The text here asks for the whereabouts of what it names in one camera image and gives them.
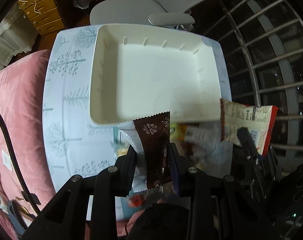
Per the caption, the white red snack packet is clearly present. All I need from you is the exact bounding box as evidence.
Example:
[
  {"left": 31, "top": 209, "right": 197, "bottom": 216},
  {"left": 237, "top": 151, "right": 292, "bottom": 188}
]
[{"left": 220, "top": 99, "right": 279, "bottom": 157}]

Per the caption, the brown white snack packet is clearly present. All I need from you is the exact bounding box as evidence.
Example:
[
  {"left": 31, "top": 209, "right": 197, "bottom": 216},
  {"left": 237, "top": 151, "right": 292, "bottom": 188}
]
[{"left": 118, "top": 112, "right": 172, "bottom": 193}]

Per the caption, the white round pastry packet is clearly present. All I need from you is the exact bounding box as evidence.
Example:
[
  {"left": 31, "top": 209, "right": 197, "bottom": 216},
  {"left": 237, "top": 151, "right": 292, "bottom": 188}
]
[{"left": 185, "top": 125, "right": 234, "bottom": 170}]

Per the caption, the green snack packet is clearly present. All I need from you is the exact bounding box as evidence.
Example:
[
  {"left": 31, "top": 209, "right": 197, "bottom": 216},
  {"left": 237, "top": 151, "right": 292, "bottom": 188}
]
[{"left": 170, "top": 123, "right": 187, "bottom": 141}]

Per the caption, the tree-print white tablecloth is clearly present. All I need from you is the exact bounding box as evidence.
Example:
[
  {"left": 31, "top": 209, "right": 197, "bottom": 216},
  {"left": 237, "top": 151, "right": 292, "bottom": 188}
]
[{"left": 42, "top": 25, "right": 231, "bottom": 190}]

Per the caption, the steel window grille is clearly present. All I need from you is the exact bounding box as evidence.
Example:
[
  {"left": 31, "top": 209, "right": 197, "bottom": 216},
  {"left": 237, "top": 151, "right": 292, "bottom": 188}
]
[{"left": 204, "top": 0, "right": 303, "bottom": 158}]

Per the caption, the white plastic storage bin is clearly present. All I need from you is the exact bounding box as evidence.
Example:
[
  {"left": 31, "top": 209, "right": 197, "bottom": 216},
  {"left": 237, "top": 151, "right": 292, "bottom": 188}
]
[{"left": 89, "top": 24, "right": 229, "bottom": 125}]

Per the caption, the pink blanket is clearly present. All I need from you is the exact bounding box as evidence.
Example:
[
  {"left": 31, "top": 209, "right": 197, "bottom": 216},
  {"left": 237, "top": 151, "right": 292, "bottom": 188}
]
[{"left": 0, "top": 49, "right": 57, "bottom": 240}]

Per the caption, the grey office chair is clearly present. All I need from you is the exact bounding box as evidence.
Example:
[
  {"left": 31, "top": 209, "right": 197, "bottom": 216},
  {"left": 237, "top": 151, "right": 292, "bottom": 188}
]
[{"left": 90, "top": 0, "right": 204, "bottom": 27}]

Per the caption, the white lace cloth cover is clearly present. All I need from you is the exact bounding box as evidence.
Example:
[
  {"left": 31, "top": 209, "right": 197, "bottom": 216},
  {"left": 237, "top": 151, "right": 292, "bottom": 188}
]
[{"left": 0, "top": 3, "right": 39, "bottom": 70}]

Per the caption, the black cable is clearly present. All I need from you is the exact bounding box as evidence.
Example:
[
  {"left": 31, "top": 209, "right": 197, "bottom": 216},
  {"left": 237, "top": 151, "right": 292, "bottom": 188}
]
[{"left": 0, "top": 103, "right": 42, "bottom": 215}]

